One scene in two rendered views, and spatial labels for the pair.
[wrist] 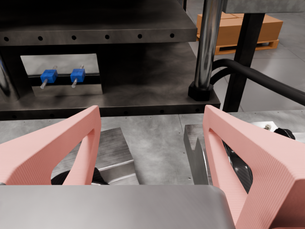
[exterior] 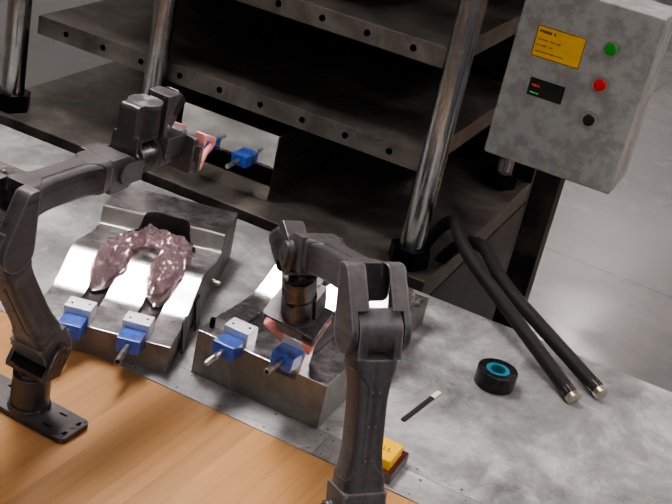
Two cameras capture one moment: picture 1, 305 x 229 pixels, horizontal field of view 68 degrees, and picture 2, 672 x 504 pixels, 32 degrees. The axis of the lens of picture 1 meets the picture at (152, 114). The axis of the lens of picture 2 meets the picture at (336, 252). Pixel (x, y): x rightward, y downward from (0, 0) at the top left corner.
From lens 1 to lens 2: 200 cm
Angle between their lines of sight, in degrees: 23
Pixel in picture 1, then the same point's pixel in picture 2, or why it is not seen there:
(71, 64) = (242, 138)
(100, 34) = (293, 113)
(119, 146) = (222, 222)
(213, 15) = (432, 142)
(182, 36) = (403, 158)
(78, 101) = (227, 194)
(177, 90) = (381, 244)
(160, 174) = (253, 285)
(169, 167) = not seen: hidden behind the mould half
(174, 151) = not seen: hidden behind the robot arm
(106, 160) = (202, 224)
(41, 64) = (204, 122)
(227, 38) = not seen: outside the picture
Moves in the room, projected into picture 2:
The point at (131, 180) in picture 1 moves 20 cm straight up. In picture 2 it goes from (213, 253) to (229, 163)
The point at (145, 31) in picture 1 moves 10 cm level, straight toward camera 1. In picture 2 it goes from (354, 131) to (335, 141)
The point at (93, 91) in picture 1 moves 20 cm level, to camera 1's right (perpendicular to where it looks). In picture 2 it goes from (255, 191) to (324, 220)
